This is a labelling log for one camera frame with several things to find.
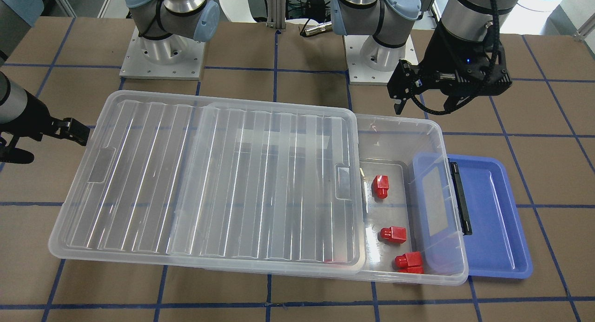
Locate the blue plastic tray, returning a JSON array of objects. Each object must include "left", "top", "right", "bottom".
[{"left": 448, "top": 154, "right": 533, "bottom": 279}]

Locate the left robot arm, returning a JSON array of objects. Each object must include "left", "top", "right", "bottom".
[{"left": 330, "top": 0, "right": 518, "bottom": 115}]

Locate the red block in box front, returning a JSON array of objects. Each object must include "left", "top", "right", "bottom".
[{"left": 394, "top": 251, "right": 424, "bottom": 275}]

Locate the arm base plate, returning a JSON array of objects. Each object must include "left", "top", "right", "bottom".
[
  {"left": 344, "top": 35, "right": 418, "bottom": 85},
  {"left": 119, "top": 28, "right": 206, "bottom": 81}
]

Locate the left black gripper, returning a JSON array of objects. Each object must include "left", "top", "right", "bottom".
[{"left": 387, "top": 21, "right": 513, "bottom": 115}]

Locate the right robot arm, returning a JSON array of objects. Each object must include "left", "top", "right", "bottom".
[{"left": 0, "top": 0, "right": 220, "bottom": 164}]

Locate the black box latch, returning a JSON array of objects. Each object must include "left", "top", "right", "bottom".
[{"left": 449, "top": 160, "right": 473, "bottom": 236}]

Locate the clear plastic box lid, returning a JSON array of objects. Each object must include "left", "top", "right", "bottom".
[{"left": 48, "top": 91, "right": 365, "bottom": 277}]

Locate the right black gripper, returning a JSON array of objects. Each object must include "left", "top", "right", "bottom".
[{"left": 0, "top": 91, "right": 91, "bottom": 164}]

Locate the aluminium frame post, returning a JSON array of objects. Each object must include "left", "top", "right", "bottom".
[{"left": 266, "top": 0, "right": 287, "bottom": 31}]

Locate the clear plastic storage box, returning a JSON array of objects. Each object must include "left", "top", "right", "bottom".
[{"left": 205, "top": 113, "right": 469, "bottom": 285}]

